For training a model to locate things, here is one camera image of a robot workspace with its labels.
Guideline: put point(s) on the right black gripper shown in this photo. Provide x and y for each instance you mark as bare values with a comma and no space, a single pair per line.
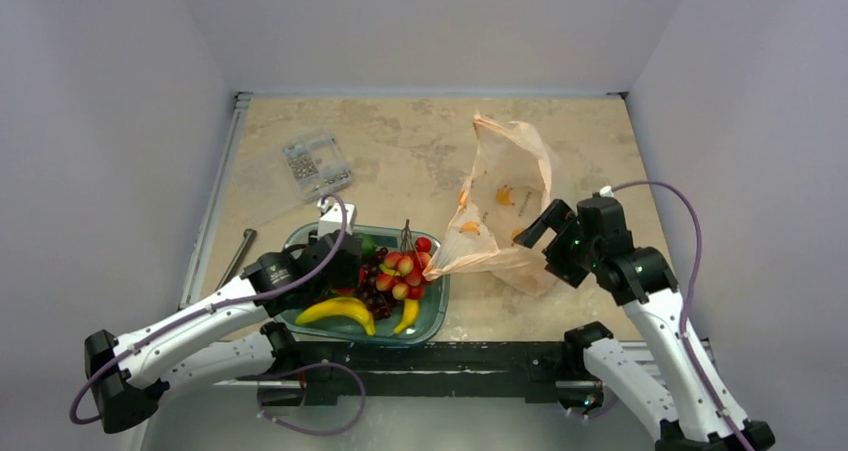
565,246

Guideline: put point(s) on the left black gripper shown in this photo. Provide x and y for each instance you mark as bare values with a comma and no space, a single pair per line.
349,278

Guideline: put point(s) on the red cherry bunch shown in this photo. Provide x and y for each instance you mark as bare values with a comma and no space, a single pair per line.
401,269

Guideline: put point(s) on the orange plastic bag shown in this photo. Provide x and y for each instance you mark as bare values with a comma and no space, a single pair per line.
512,180

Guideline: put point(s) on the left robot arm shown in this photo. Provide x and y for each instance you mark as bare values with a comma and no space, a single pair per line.
229,334

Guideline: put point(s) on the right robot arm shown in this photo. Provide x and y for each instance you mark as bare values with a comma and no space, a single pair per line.
687,406

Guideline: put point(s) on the front yellow fake banana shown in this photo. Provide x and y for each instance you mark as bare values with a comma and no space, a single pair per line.
346,307

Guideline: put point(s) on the yellow fake banana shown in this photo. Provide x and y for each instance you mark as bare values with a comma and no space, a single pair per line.
407,314
346,307

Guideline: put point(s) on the green fake lime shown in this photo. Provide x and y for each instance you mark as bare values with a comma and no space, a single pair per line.
366,244

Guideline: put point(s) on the purple fake grape bunch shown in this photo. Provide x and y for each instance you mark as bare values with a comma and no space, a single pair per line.
381,306

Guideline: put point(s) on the right yellow fake banana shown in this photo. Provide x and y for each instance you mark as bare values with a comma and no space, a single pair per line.
407,314

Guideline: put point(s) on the teal plastic tray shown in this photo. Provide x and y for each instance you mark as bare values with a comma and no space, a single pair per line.
433,305

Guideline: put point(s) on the clear screw box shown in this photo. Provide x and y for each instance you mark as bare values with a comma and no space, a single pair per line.
316,164

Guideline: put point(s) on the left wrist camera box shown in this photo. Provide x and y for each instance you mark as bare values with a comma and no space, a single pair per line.
335,216

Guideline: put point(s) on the black metal clamp handle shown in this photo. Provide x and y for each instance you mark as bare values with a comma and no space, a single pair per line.
234,265

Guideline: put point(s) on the black base frame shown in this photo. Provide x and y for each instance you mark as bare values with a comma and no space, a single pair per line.
322,372

